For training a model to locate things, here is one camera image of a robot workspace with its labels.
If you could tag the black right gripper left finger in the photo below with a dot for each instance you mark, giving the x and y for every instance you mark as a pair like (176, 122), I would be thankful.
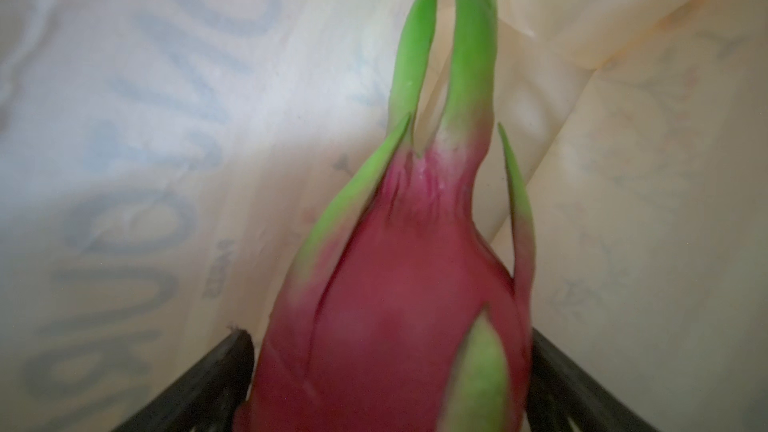
(206, 396)

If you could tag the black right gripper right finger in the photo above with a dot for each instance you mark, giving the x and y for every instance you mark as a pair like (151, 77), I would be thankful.
(564, 397)

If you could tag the cream canvas grocery bag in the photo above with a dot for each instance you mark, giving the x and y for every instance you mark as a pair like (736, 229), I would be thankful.
(162, 160)

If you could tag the pink dragon fruit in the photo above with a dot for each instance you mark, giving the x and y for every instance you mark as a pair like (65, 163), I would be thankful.
(395, 315)

